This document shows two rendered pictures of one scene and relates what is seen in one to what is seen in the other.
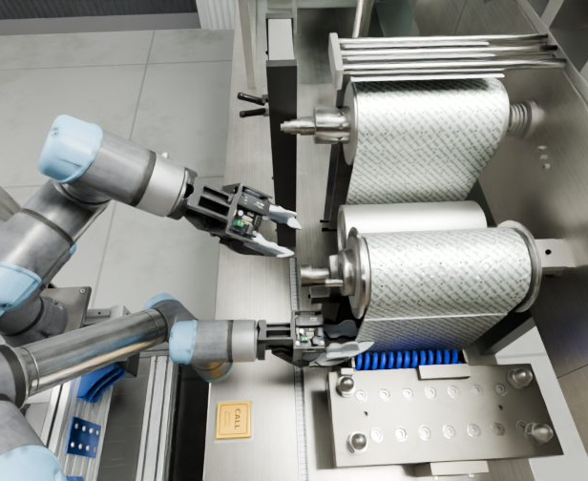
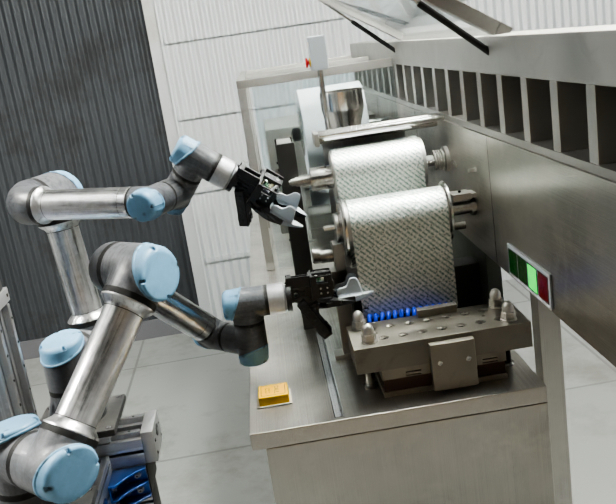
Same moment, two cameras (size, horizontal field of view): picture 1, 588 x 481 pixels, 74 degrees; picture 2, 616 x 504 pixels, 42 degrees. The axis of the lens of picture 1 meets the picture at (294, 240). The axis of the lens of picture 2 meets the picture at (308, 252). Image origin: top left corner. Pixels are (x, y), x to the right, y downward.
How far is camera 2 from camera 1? 1.61 m
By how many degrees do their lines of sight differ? 42
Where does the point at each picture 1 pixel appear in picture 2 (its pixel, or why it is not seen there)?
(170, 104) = (167, 396)
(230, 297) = not seen: hidden behind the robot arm
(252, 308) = (284, 356)
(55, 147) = (183, 140)
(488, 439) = (471, 326)
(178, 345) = (229, 294)
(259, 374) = (293, 379)
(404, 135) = (362, 163)
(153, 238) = not seen: outside the picture
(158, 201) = (224, 169)
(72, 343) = not seen: hidden behind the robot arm
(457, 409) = (448, 321)
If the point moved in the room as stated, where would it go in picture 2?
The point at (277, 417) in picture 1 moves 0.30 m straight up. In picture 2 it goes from (311, 392) to (293, 272)
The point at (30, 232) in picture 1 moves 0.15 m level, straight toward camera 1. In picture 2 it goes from (162, 185) to (206, 184)
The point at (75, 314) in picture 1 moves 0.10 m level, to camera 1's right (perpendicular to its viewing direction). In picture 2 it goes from (114, 407) to (150, 402)
